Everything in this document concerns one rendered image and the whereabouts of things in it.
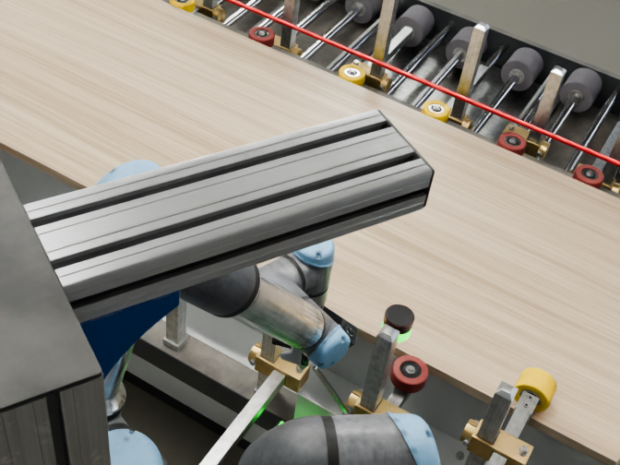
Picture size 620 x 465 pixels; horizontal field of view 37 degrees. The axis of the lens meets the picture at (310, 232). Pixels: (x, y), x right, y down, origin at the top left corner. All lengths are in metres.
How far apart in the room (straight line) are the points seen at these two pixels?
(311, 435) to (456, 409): 1.12
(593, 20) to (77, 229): 4.67
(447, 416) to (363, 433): 1.13
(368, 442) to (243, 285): 0.27
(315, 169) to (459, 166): 1.84
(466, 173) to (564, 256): 0.36
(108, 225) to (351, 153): 0.21
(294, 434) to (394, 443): 0.12
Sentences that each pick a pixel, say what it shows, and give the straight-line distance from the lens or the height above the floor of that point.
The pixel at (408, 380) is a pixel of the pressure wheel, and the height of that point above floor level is 0.91.
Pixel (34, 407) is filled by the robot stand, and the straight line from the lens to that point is 0.62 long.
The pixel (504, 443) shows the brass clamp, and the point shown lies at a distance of 1.93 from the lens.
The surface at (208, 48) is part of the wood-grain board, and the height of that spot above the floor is 0.90.
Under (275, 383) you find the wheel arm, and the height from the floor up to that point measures 0.84.
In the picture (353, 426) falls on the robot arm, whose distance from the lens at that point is 1.18.
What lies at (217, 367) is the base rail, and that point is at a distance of 2.27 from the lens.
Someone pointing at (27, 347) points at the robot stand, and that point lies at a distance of 0.64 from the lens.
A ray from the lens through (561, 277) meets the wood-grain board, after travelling 2.37.
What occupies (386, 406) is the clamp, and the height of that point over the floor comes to 0.87.
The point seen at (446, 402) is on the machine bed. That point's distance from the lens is 2.26.
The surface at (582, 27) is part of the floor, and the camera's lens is 5.16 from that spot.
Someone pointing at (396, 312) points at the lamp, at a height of 1.12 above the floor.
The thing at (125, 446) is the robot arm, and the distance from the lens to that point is 1.48.
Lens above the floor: 2.53
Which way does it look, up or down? 45 degrees down
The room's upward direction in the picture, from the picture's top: 9 degrees clockwise
